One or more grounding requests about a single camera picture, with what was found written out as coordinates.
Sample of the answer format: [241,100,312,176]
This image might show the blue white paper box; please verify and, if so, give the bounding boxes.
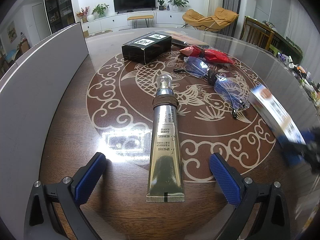
[248,85,305,145]

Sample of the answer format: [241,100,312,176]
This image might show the clear safety glasses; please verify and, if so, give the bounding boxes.
[174,56,249,119]

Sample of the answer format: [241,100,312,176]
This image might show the gold cosmetic tube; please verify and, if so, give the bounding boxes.
[146,74,185,203]

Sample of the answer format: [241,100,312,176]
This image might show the red packet bundle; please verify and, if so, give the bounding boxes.
[180,46,234,64]

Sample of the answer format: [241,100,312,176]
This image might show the wooden chair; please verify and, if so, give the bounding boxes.
[240,16,274,50]

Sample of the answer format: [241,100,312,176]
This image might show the grey partition board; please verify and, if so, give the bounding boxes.
[0,23,88,239]

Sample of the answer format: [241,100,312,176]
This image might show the orange lounge chair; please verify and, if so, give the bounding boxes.
[182,7,239,32]

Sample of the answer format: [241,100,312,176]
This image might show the bagged phone case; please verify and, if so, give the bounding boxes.
[163,31,210,49]

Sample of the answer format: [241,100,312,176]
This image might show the black rectangular box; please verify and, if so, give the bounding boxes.
[121,32,172,64]

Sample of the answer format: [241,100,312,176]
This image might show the white tv cabinet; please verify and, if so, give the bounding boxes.
[81,10,185,35]

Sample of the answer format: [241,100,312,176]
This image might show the green potted plant right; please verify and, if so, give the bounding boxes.
[168,0,189,11]

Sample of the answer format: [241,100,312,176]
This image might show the green potted plant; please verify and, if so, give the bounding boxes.
[168,0,189,11]
[92,3,109,17]

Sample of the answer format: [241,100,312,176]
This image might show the small potted plant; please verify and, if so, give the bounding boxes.
[157,0,165,10]

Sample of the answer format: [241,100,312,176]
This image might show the dark display cabinet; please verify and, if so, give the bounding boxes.
[44,0,75,34]

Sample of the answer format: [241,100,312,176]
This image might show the flower vase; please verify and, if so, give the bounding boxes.
[76,7,95,23]

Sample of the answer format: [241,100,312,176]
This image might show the wooden bench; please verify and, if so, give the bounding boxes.
[127,15,154,29]

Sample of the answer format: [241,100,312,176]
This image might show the green potted plant left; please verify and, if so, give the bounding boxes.
[92,3,109,17]

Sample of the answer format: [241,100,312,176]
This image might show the black television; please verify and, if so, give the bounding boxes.
[113,0,156,13]

